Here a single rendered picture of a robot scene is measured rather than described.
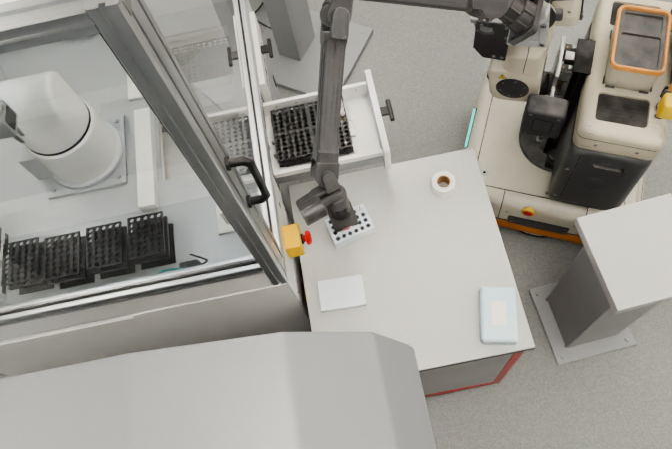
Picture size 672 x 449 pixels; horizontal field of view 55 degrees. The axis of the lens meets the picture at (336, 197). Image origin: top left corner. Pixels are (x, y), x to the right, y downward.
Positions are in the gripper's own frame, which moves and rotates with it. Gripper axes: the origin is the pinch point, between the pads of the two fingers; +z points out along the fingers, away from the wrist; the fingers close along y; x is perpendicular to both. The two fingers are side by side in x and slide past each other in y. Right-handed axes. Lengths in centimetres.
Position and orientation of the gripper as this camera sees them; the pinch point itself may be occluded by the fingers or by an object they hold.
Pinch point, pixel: (344, 223)
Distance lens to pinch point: 178.8
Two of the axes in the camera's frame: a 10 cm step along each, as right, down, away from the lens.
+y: 3.5, 8.4, -4.3
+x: 9.3, -3.7, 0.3
